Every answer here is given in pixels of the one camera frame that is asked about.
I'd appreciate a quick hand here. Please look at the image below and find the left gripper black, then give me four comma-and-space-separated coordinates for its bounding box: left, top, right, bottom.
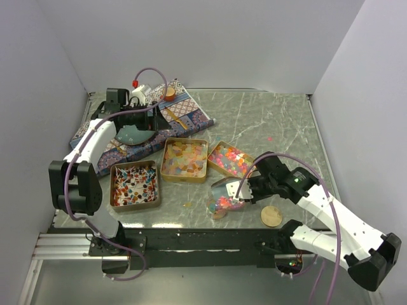
121, 101, 171, 131

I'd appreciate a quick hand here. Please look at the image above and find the wooden jar lid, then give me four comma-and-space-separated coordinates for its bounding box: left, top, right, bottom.
260, 206, 283, 227

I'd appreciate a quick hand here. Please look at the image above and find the teal ceramic plate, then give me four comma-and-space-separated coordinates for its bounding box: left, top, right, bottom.
115, 125, 156, 146

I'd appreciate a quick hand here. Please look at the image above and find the metal candy scoop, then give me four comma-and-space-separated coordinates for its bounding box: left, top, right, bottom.
210, 177, 240, 201

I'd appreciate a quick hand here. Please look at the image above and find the gold tin with popsicle candies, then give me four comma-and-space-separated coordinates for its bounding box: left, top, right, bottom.
160, 138, 209, 183

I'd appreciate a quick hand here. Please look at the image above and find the gold tin with gummy candies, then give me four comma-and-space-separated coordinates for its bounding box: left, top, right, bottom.
207, 141, 257, 178

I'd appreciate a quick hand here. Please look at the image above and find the clear glass jar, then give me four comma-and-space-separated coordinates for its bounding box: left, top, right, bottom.
207, 196, 246, 220

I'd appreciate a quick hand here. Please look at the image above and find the gold tin with lollipops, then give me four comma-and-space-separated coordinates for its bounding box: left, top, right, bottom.
109, 160, 161, 213

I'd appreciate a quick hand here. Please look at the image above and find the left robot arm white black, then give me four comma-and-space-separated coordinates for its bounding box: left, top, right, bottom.
48, 85, 170, 255

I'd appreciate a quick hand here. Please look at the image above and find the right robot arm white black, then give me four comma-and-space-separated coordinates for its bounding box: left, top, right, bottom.
235, 152, 402, 292

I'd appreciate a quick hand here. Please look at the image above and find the gold knife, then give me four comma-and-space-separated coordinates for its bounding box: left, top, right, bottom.
164, 107, 188, 130

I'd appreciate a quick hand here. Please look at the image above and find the patterned placemat cloth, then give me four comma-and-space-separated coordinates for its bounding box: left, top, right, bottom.
69, 78, 217, 176

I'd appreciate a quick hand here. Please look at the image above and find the orange cup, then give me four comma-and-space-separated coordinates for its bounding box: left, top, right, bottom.
163, 87, 176, 102

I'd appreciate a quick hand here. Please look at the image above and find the gold fork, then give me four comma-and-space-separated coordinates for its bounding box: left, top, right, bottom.
110, 140, 127, 157

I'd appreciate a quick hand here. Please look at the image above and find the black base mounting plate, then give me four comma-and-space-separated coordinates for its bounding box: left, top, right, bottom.
88, 228, 299, 273

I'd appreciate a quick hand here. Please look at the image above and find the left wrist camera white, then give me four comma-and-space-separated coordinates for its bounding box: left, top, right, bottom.
130, 80, 151, 104

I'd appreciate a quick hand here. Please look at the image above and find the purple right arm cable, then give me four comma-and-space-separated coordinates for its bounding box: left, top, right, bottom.
234, 152, 343, 305

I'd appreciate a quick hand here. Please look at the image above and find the aluminium rail frame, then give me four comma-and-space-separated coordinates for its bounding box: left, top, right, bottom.
31, 230, 369, 259

